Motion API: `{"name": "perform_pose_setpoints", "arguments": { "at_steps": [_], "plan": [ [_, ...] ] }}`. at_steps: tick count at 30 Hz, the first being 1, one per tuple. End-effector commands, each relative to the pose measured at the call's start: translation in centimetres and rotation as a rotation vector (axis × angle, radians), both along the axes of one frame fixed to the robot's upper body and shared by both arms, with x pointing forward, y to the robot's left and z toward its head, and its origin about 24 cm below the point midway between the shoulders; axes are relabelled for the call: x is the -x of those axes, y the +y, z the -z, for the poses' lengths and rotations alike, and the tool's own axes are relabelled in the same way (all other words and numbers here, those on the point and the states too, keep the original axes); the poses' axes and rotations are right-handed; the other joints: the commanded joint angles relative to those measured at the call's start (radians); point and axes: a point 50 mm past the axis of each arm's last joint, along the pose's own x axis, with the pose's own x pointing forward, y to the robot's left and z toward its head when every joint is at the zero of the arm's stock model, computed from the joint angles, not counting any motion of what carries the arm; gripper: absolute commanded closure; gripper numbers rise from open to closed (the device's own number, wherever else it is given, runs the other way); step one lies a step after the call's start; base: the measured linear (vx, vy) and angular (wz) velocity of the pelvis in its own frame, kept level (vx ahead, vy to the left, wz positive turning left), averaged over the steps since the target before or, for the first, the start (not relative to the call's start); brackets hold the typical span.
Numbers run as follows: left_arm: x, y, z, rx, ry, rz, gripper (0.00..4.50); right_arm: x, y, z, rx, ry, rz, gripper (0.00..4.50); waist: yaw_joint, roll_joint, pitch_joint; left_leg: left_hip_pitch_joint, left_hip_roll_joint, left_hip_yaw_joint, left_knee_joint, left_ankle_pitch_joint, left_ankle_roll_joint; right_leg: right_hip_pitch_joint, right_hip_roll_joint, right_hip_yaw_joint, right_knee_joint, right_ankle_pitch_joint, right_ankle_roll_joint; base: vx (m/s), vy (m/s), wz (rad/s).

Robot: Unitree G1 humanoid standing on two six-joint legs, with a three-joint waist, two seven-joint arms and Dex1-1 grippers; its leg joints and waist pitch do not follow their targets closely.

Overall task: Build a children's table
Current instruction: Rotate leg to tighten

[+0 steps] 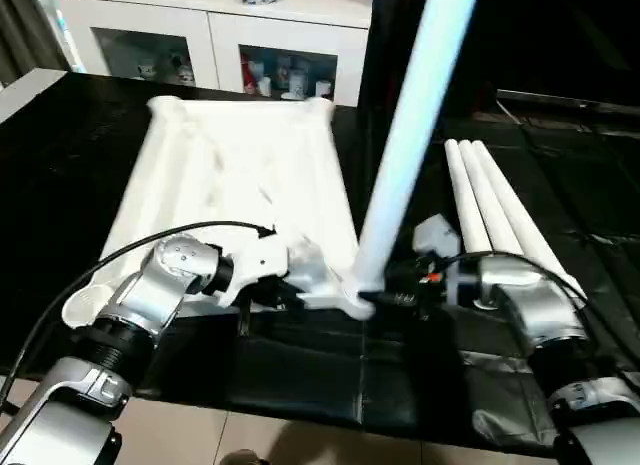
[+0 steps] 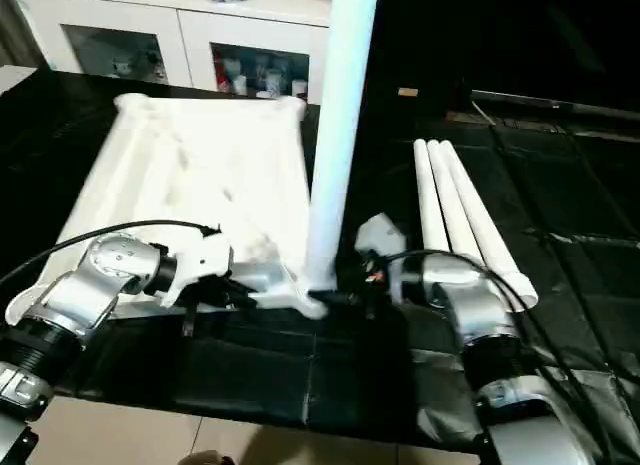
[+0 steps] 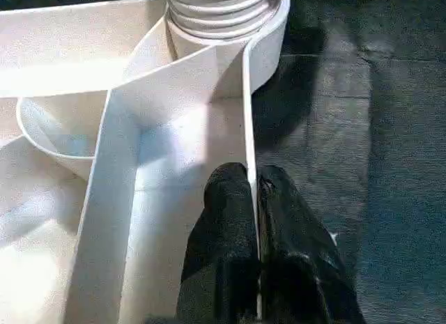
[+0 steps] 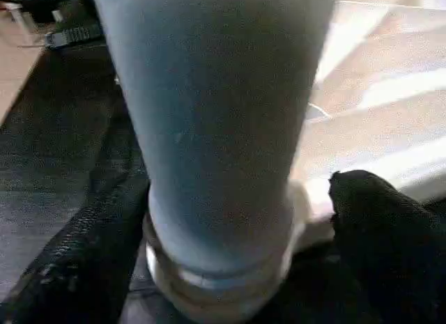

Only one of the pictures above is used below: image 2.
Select white plastic table leg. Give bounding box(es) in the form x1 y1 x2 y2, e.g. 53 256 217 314
304 0 380 297
412 138 454 254
438 139 540 315
425 139 484 266

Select black mat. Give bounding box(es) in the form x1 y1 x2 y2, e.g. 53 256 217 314
0 67 640 451

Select dark rounded foot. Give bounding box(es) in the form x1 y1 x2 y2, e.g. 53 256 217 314
178 449 237 465

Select black box gold label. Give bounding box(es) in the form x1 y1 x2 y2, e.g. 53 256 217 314
372 0 476 121

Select white cabinet glass doors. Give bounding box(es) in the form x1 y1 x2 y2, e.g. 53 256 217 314
19 0 335 105

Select grey curtain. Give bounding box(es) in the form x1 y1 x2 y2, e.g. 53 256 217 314
0 0 47 69

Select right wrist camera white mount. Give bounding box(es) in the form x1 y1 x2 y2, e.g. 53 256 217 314
354 213 407 302

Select black left camera cable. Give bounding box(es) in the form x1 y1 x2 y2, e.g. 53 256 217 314
0 218 222 287

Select silver metal rail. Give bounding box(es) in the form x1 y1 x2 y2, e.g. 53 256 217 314
471 88 640 122

